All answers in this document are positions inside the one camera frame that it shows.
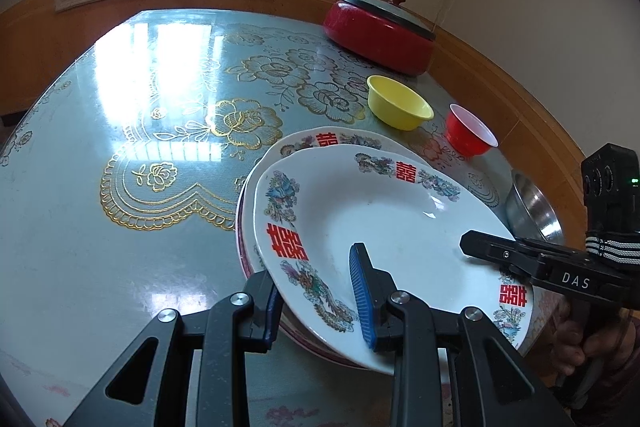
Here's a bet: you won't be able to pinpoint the red electric cooking pot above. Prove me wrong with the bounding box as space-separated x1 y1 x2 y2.
322 0 436 76

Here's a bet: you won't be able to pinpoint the red plastic bowl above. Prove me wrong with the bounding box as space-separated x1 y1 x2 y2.
444 104 499 158

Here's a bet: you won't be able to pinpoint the person's right hand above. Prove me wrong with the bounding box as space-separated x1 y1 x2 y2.
554 307 638 390

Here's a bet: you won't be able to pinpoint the yellow plastic bowl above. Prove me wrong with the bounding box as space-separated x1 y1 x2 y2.
366 75 434 131

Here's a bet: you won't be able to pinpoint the grey pot lid red knob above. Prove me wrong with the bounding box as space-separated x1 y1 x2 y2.
340 0 436 40

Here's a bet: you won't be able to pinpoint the white deep plate red characters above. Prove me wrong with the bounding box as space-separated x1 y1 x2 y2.
238 128 436 278
254 143 535 375

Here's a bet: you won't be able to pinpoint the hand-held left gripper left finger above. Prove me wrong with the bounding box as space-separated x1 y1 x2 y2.
62 271 283 427

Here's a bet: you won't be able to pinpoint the large floral pink-rimmed plate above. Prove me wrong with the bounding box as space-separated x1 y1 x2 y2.
234 177 381 370

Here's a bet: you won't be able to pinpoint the stainless steel bowl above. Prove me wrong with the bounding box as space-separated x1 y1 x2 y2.
505 172 563 243

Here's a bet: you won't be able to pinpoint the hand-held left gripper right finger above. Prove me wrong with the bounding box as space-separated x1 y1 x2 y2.
348 243 576 427

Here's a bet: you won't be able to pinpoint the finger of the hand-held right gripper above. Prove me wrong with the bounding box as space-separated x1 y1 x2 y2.
459 229 551 280

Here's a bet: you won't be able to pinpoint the striped wrist strap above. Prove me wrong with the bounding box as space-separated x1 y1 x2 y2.
582 231 640 266

